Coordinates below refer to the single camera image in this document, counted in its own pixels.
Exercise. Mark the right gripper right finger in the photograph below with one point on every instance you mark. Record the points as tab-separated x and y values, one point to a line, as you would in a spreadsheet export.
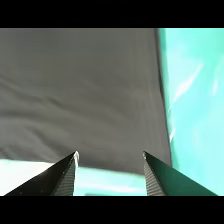
166	183

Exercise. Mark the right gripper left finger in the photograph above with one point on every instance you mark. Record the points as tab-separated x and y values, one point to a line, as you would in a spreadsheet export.
58	181

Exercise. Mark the dark grey garment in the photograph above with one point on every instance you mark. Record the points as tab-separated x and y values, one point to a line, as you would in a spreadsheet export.
83	100

